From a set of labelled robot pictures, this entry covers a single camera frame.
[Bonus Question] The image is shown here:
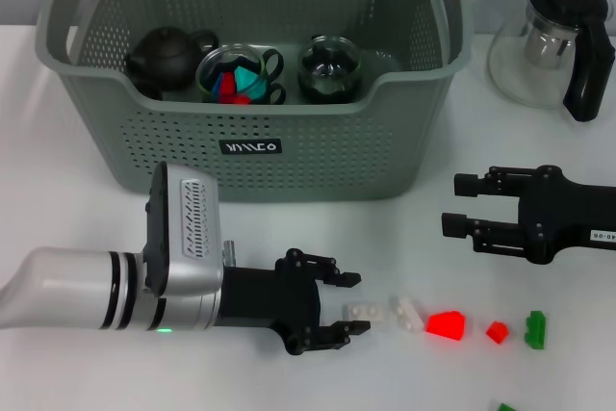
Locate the small black clay cup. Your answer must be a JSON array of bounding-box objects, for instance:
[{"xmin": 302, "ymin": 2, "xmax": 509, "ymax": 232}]
[{"xmin": 132, "ymin": 77, "xmax": 166, "ymax": 101}]

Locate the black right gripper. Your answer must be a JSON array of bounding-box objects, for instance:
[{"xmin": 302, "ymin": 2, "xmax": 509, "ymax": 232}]
[{"xmin": 441, "ymin": 164, "xmax": 616, "ymax": 267}]

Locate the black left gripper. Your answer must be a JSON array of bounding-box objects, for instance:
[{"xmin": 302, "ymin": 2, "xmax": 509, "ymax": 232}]
[{"xmin": 218, "ymin": 246, "xmax": 372, "ymax": 358}]

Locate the teal square brick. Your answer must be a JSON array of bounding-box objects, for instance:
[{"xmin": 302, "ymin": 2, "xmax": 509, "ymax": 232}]
[{"xmin": 233, "ymin": 66, "xmax": 269, "ymax": 95}]

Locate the black clay teapot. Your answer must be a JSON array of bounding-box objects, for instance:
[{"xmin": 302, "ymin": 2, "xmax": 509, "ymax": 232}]
[{"xmin": 123, "ymin": 25, "xmax": 221, "ymax": 90}]

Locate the glass pitcher black handle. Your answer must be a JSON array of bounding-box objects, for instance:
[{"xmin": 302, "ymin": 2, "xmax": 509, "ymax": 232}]
[{"xmin": 486, "ymin": 0, "xmax": 616, "ymax": 123}]

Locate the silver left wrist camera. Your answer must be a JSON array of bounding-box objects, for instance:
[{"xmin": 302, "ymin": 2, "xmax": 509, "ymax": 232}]
[{"xmin": 143, "ymin": 161, "xmax": 225, "ymax": 297}]

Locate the grey perforated storage basket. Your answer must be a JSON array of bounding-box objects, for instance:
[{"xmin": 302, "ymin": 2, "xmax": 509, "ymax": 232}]
[{"xmin": 36, "ymin": 0, "xmax": 475, "ymax": 203}]

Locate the large red sloped brick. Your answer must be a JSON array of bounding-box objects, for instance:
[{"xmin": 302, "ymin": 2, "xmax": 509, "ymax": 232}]
[{"xmin": 425, "ymin": 310, "xmax": 467, "ymax": 343}]

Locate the translucent white brick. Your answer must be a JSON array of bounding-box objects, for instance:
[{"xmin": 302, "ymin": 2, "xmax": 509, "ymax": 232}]
[{"xmin": 389, "ymin": 294, "xmax": 427, "ymax": 334}]

